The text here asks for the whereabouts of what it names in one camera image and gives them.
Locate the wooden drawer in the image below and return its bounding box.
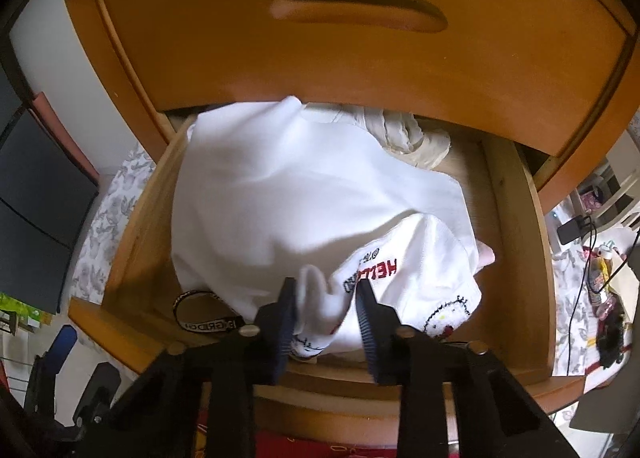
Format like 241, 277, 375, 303
95, 0, 636, 159
67, 105, 603, 414

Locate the green carton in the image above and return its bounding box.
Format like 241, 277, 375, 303
0, 290, 56, 334

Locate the black white-lettered strap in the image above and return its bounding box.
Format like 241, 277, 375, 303
171, 290, 246, 334

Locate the pink sock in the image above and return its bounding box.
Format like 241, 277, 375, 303
475, 240, 497, 274

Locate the black cable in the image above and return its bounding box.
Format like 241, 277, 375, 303
565, 215, 631, 379

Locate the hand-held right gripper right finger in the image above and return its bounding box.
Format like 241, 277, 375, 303
356, 280, 576, 458

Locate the grey floral bedding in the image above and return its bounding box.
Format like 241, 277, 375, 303
70, 143, 640, 384

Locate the closed wooden drawer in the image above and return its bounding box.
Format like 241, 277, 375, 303
95, 0, 636, 159

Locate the dark blue cabinet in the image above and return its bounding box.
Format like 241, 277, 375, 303
0, 33, 101, 314

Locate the black charger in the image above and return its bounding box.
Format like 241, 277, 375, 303
556, 218, 593, 245

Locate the white cartoon print garment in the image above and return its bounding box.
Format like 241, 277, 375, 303
170, 95, 483, 364

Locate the pink board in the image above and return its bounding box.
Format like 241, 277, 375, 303
30, 90, 103, 179

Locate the red floral blanket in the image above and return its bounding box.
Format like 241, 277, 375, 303
192, 408, 461, 458

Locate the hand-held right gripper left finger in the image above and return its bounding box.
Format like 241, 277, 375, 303
112, 278, 297, 458

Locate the cream garment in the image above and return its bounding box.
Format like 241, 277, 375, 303
345, 105, 451, 171

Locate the white cutout rack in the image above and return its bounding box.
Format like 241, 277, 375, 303
575, 138, 640, 239

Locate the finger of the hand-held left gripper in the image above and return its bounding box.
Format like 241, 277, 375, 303
72, 363, 123, 434
22, 325, 78, 419

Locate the colourful trinket pile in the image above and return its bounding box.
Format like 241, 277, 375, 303
580, 238, 640, 369

